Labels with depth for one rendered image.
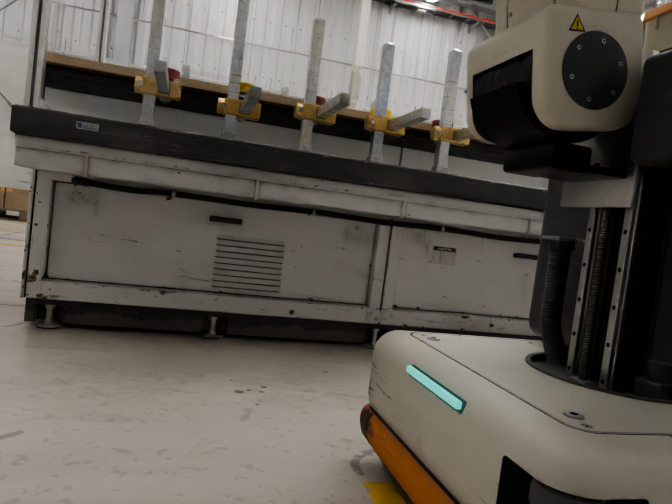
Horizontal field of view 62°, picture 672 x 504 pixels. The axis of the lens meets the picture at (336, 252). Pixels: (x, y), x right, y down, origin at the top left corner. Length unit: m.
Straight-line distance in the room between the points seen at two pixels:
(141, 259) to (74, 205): 0.28
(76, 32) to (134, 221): 7.49
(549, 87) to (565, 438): 0.44
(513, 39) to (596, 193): 0.28
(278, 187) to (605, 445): 1.41
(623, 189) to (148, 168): 1.37
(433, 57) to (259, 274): 8.41
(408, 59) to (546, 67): 9.23
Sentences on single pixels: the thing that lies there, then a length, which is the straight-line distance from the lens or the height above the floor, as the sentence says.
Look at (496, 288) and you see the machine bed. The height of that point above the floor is 0.29.
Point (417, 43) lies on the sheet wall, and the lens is 10.19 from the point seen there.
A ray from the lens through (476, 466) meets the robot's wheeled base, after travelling 0.78.
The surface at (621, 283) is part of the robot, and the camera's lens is 0.98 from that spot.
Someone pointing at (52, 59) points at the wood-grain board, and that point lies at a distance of 2.08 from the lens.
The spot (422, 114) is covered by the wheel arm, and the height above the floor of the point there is 0.83.
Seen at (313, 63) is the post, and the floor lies 0.99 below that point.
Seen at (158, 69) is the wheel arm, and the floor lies 0.81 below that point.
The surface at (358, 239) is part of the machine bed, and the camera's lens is 2.18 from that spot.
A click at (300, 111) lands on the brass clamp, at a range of 1.87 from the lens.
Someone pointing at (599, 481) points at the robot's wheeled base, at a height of 0.25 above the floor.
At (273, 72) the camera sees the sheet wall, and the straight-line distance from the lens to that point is 9.32.
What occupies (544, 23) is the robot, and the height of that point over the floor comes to 0.77.
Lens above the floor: 0.48
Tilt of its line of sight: 3 degrees down
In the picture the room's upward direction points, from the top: 7 degrees clockwise
